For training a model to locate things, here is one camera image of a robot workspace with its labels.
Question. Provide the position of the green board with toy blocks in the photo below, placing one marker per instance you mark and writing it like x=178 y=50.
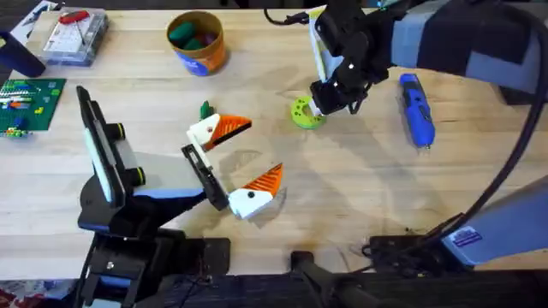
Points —
x=30 y=104

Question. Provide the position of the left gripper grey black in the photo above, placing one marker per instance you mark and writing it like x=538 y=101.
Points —
x=171 y=173

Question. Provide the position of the orange tub with toys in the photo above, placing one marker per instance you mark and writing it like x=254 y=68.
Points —
x=199 y=43

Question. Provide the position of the black rail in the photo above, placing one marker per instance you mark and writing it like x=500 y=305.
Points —
x=428 y=291

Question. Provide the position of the left wrist upright black plate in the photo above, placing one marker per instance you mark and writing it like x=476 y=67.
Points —
x=100 y=149

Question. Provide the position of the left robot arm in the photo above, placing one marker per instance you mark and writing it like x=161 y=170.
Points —
x=128 y=265

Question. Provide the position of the green toy vegetable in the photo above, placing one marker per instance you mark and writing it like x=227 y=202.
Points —
x=206 y=110

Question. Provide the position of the dark blue cylinder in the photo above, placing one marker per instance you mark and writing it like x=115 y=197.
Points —
x=19 y=57

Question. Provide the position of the clear plastic box with tools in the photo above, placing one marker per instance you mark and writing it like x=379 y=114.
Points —
x=75 y=36

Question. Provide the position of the blue electric screwdriver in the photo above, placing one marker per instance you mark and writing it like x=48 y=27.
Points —
x=417 y=111

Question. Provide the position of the green disc with holes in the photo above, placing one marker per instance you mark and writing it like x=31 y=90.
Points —
x=301 y=117

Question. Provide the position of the right wrist upright pale plate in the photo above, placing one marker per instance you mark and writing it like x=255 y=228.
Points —
x=322 y=55

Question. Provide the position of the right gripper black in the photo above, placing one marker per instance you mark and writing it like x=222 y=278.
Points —
x=359 y=55

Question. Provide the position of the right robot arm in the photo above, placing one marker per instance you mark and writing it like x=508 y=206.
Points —
x=449 y=38

